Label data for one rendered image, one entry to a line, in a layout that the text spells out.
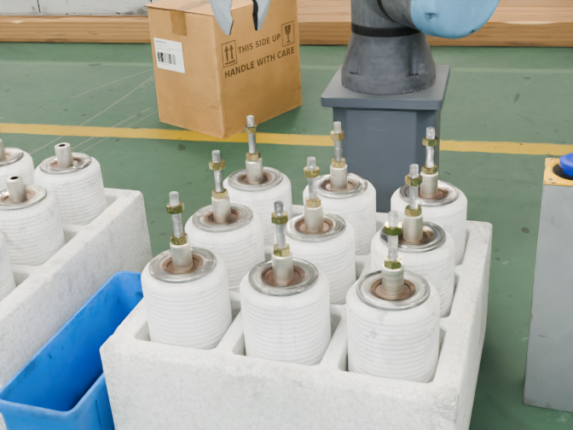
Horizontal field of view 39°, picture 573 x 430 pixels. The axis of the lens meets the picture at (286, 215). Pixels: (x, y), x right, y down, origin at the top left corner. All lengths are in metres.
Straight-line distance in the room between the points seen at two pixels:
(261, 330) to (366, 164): 0.51
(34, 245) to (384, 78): 0.56
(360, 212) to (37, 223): 0.43
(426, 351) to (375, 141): 0.51
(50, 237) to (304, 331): 0.42
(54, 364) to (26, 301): 0.09
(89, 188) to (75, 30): 1.87
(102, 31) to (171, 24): 1.04
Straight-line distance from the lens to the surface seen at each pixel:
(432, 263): 0.90
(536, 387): 1.07
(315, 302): 0.83
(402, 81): 1.24
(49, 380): 1.07
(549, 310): 1.01
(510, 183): 1.68
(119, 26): 2.95
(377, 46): 1.24
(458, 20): 1.12
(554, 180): 0.93
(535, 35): 2.66
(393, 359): 0.82
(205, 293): 0.87
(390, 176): 1.29
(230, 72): 1.92
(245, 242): 0.96
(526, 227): 1.51
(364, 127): 1.26
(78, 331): 1.10
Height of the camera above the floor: 0.69
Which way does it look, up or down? 27 degrees down
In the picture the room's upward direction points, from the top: 4 degrees counter-clockwise
